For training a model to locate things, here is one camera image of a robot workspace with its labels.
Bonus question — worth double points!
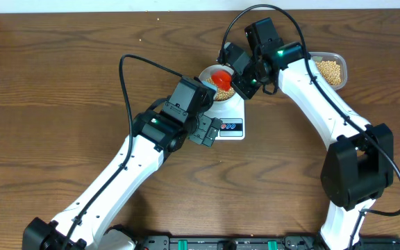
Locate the red plastic measuring scoop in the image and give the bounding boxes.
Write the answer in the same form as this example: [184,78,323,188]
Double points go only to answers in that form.
[211,69,232,92]

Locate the light blue round bowl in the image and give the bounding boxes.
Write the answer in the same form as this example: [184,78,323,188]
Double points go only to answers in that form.
[199,65,241,106]

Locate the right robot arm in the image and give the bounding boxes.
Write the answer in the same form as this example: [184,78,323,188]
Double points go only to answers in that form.
[219,18,394,249]

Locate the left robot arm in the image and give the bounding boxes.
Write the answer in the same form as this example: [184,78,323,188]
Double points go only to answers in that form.
[22,76,222,249]

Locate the white digital kitchen scale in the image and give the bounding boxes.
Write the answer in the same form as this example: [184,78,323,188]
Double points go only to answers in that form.
[205,96,245,140]

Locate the soybeans in bowl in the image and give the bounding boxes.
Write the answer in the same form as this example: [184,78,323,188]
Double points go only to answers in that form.
[206,78,235,101]

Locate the soybeans pile in container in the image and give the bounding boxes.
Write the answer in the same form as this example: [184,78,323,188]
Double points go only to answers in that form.
[315,60,342,85]

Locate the clear plastic container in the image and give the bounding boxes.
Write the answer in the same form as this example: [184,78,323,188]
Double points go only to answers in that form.
[310,52,348,90]

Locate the left black cable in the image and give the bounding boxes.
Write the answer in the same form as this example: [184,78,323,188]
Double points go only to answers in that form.
[59,53,183,250]

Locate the black cable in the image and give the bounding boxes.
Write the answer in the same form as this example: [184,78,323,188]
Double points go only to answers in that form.
[59,53,183,250]
[219,3,400,250]

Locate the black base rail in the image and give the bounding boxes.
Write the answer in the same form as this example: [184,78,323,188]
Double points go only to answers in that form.
[133,234,400,250]

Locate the right black cable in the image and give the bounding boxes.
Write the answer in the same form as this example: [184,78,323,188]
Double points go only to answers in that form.
[219,3,400,250]

